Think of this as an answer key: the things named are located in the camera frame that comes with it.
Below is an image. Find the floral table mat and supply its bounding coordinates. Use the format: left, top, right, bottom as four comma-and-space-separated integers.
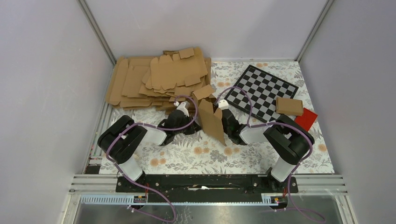
108, 62, 335, 174

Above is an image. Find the brown cardboard box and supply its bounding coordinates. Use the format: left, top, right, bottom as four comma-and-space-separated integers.
192, 84, 226, 146

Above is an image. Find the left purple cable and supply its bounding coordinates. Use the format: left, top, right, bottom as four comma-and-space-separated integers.
105, 95, 198, 223

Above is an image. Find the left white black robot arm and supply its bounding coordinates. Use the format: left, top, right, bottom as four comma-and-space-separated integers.
97, 109, 201, 192

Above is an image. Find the black white checkerboard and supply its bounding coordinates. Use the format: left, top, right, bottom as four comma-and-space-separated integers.
225, 65, 298, 123

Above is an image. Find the perforated metal cable tray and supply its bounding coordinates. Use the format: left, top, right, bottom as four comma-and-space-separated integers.
80, 191, 278, 206

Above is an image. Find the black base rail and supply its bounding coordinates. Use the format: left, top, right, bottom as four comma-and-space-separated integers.
115, 174, 299, 201

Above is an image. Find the stack of cardboard blanks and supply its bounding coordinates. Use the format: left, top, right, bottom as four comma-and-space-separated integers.
105, 47, 212, 110

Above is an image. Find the red box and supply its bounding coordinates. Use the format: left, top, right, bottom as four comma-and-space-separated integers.
294, 107, 318, 132

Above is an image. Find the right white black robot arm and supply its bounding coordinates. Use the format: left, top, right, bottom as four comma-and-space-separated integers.
221, 109, 314, 192

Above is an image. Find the folded small cardboard box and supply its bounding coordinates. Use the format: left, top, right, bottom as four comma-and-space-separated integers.
276, 97, 304, 116

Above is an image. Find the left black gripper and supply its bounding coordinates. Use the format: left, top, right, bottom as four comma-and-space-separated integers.
174, 113, 202, 135

